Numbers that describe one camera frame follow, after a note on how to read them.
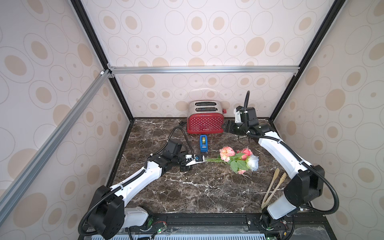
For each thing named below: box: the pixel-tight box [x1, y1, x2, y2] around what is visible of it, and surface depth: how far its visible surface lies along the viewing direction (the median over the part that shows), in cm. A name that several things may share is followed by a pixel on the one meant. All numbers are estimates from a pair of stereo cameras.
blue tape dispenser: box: [199, 134, 208, 153], surface depth 102 cm
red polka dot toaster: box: [187, 100, 227, 135], surface depth 105 cm
